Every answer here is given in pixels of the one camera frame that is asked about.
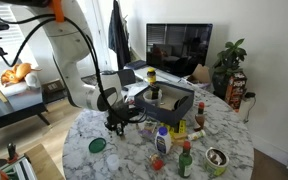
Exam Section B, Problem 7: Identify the grey chair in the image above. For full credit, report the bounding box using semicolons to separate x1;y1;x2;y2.
117;68;137;87

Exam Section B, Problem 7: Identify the small white bottle green cap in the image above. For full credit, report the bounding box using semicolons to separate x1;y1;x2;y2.
187;129;207;142

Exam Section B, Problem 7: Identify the green white crate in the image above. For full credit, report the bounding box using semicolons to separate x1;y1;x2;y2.
0;155;38;180

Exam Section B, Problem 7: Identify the brown sauce bottle red cap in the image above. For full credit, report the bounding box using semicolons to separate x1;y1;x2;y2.
193;101;206;132

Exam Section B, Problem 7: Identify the grey sofa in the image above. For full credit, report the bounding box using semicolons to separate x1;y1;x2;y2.
0;57;43;104

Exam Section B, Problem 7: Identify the small jar red lid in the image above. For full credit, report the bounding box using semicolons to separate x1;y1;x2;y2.
149;153;165;172

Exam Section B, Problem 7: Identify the orange cable clip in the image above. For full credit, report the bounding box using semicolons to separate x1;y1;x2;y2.
50;0;66;23

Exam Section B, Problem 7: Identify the green round lid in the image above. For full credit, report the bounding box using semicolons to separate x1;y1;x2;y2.
88;137;107;154

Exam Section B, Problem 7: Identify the dark blue book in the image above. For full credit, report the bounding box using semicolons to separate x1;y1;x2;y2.
123;59;148;71

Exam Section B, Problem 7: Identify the open brown cardboard box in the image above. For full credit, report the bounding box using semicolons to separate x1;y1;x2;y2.
185;63;212;85

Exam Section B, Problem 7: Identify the dark blue open shoebox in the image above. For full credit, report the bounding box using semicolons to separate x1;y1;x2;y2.
133;81;196;128

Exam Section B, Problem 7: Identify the open green tin can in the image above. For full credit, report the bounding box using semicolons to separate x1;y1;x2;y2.
204;147;230;177

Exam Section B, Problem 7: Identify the patterned floor rug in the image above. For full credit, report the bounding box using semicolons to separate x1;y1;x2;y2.
80;74;100;87

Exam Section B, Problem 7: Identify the yellow lid vitamin bottle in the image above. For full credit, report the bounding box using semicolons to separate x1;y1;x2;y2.
146;67;157;85

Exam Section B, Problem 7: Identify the white cup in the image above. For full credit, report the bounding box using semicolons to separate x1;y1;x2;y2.
142;89;163;108

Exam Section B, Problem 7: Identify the yellow flat box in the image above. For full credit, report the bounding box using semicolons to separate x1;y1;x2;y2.
160;119;188;139

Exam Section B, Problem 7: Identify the black red hand tool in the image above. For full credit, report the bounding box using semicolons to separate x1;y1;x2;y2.
6;142;18;164

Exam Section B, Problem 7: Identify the small cardboard box with label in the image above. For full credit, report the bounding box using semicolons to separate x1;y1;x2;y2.
41;78;65;94

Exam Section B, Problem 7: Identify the black flat screen television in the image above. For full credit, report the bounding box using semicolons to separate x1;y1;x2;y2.
146;23;214;78

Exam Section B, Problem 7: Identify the black coffee table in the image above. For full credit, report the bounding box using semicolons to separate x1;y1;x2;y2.
0;87;52;134

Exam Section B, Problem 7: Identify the clear plastic cup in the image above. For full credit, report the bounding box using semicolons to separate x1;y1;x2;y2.
105;153;121;172

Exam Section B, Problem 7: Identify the white bottle blue cap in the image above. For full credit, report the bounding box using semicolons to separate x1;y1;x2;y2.
154;126;172;156

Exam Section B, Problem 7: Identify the black round object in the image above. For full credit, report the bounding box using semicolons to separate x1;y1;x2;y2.
173;95;190;112

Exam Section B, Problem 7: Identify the dark bottle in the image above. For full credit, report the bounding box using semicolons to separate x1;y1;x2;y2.
149;83;161;100

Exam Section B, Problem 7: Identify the green potted plant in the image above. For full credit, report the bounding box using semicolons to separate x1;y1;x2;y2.
212;38;248;100

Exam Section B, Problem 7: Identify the white door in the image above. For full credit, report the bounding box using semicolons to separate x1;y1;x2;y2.
80;0;111;79

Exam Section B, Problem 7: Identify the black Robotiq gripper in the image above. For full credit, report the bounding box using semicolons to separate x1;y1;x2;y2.
104;103;140;136

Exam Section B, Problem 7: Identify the tan wooden piece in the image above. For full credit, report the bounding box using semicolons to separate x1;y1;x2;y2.
171;133;189;147

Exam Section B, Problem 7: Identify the white television stand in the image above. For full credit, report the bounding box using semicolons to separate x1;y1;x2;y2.
123;64;215;93

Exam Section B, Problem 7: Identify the orange black game box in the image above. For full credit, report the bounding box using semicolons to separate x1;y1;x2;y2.
224;71;248;113

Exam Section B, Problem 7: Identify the green bottle red cap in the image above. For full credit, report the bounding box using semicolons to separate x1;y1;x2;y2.
178;140;194;179

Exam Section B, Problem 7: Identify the orange plush toy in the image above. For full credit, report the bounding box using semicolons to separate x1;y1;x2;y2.
0;62;42;88

